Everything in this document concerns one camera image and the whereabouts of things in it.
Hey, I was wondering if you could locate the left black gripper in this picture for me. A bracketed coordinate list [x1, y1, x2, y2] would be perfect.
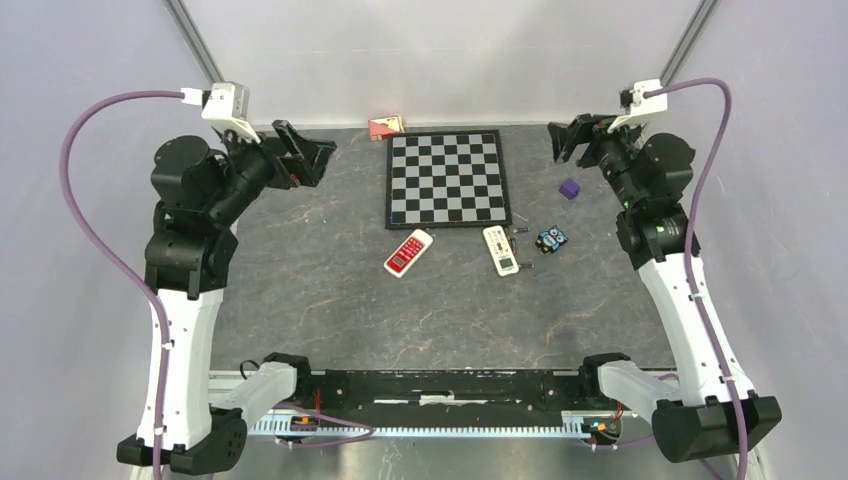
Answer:
[208, 118, 337, 224]

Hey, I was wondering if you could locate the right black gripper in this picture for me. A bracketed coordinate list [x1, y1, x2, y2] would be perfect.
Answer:
[548, 111, 649, 210]

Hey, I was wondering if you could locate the beige remote control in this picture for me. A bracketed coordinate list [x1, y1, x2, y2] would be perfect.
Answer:
[483, 226, 520, 277]

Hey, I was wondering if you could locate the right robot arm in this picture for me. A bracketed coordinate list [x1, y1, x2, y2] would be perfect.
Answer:
[547, 114, 782, 463]

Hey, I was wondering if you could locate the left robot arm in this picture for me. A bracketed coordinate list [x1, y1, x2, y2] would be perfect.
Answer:
[117, 120, 337, 476]

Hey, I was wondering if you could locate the red white remote control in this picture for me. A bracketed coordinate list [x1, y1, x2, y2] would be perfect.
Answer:
[383, 229, 434, 278]

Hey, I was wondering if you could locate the purple cube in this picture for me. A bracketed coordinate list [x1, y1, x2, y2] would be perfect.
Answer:
[558, 178, 581, 200]

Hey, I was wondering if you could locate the red orange small box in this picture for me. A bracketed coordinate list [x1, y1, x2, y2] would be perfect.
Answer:
[367, 115, 405, 141]

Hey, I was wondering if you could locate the blue owl toy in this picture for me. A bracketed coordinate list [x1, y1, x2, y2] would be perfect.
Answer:
[535, 226, 568, 254]

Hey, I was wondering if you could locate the black white chessboard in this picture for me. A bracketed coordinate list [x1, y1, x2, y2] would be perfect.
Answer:
[384, 129, 512, 230]

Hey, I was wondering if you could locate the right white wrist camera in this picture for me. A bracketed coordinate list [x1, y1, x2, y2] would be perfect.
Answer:
[607, 79, 668, 133]

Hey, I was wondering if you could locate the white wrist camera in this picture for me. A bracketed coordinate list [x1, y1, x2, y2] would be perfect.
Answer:
[607, 79, 668, 133]
[180, 82, 260, 142]

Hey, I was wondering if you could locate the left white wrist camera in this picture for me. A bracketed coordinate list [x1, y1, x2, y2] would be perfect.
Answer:
[180, 82, 260, 142]

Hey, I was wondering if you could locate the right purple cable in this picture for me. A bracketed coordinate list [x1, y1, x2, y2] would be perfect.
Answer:
[645, 78, 750, 480]

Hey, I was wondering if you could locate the purple cable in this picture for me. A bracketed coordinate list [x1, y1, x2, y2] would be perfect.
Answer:
[59, 91, 187, 480]
[645, 78, 750, 480]

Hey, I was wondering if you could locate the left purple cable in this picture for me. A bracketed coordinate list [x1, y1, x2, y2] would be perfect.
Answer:
[59, 91, 187, 480]

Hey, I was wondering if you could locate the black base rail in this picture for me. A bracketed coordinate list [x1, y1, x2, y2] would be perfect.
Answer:
[289, 369, 620, 428]

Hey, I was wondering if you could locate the white slotted cable duct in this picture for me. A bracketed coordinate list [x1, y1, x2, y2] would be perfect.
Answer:
[248, 410, 632, 440]

